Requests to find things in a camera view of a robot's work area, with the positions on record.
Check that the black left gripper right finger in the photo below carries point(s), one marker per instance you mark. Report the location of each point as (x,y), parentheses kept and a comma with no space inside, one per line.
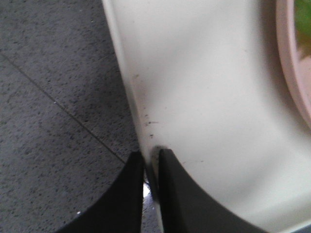
(187,208)

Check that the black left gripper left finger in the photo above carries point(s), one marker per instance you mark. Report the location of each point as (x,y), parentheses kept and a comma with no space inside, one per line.
(119,210)

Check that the pink round plate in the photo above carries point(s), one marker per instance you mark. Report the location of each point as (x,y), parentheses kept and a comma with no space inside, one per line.
(295,57)

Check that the cream bear serving tray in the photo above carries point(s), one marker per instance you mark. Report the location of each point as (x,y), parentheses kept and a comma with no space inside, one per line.
(203,78)

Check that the green lettuce leaf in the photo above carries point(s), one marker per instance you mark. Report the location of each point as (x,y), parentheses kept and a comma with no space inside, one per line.
(302,19)

